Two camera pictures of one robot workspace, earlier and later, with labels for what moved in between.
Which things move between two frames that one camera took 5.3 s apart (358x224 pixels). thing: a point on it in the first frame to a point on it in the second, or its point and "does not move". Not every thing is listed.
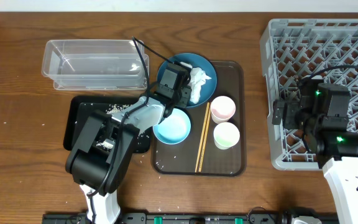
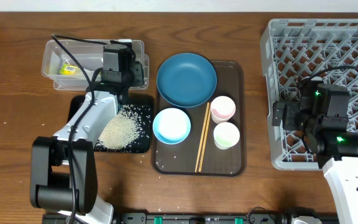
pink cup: [222, 107] does not move
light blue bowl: [174, 129] does not move
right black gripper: [291, 107] does not move
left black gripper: [185, 101] to [138, 68]
